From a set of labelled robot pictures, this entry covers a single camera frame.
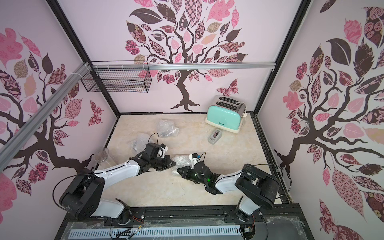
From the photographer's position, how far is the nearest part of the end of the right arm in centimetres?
65

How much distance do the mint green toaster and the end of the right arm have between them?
0.44m

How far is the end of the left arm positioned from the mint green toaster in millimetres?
460

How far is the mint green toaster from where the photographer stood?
1002mm

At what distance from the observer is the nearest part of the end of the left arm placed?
0.66 meters
